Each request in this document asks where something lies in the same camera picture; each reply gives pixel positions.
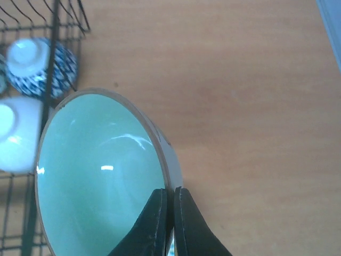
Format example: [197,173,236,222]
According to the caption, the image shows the blue patterned bowl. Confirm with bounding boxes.
[5,37,78,99]

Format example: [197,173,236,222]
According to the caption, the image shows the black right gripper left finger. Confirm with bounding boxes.
[109,189,167,256]

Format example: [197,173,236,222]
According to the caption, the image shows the white bowl brown diamonds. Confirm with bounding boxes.
[0,54,7,94]

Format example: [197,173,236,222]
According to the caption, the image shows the black wire dish rack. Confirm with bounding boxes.
[0,0,91,256]

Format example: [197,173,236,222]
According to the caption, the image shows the white ceramic bowl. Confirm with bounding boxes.
[1,96,43,174]

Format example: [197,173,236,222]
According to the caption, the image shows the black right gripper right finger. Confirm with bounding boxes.
[174,187,231,256]

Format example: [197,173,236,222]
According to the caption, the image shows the pale green bowl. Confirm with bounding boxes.
[35,88,183,255]

